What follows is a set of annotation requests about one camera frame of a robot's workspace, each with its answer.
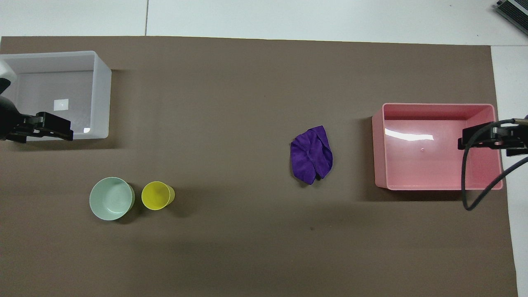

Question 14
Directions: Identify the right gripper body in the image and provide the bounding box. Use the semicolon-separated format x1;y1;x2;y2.
507;122;528;158

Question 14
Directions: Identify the pink plastic box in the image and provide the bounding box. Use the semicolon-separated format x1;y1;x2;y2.
372;103;504;191

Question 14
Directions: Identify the purple cloth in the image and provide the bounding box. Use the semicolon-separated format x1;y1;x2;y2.
290;125;334;185

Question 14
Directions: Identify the pale green bowl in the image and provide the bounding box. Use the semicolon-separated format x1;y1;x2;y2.
89;177;136;222

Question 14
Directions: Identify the yellow plastic cup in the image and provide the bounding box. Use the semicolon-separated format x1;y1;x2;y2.
141;181;176;211

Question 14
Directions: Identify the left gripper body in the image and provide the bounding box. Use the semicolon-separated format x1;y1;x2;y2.
0;93;23;143

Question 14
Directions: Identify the grey ridged device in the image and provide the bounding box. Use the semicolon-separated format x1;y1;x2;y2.
493;0;528;26

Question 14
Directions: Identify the translucent white plastic box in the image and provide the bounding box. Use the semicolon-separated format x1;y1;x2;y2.
0;50;112;141

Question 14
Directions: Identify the black cable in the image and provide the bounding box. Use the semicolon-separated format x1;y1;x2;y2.
461;118;528;212

